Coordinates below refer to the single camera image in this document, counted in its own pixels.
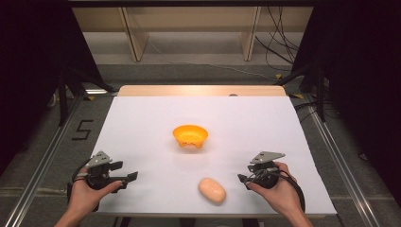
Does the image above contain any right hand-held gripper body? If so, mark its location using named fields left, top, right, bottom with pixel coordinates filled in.
left=250, top=150, right=287, bottom=190

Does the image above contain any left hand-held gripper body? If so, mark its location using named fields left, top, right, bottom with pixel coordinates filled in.
left=84, top=150, right=118, bottom=191

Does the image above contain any pale peach potato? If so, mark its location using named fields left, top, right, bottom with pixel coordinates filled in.
left=198, top=177, right=227, bottom=206

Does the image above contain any orange plastic bowl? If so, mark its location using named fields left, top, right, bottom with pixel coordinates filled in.
left=172, top=124, right=209, bottom=149

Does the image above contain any person's right hand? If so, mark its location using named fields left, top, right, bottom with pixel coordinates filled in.
left=246, top=161, right=304, bottom=218

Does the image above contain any person's left hand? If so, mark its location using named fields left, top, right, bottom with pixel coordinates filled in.
left=67, top=175, right=124, bottom=218

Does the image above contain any white table sheet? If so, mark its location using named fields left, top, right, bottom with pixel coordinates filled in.
left=91, top=96, right=338, bottom=218

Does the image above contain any black metal stand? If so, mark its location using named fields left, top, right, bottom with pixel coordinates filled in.
left=276, top=58, right=327, bottom=123
left=56, top=61, right=118, bottom=128

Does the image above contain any light wooden table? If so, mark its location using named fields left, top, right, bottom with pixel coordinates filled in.
left=94, top=84, right=327, bottom=220

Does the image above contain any black curtain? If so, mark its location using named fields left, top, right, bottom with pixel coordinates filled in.
left=291, top=0, right=401, bottom=200
left=0, top=0, right=105, bottom=178

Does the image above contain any light wooden shelf unit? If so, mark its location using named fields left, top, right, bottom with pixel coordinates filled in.
left=71, top=6, right=314, bottom=62

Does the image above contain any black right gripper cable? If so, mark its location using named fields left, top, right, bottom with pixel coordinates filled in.
left=273, top=169, right=306, bottom=213

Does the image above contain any silver metal floor rail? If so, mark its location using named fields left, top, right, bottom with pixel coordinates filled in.
left=3, top=94, right=87, bottom=227
left=303, top=94, right=383, bottom=227

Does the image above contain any black floor cable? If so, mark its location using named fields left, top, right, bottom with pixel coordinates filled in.
left=293, top=99, right=320, bottom=124

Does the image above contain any bundle of black cables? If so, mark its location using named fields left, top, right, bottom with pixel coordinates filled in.
left=254, top=6, right=301, bottom=72

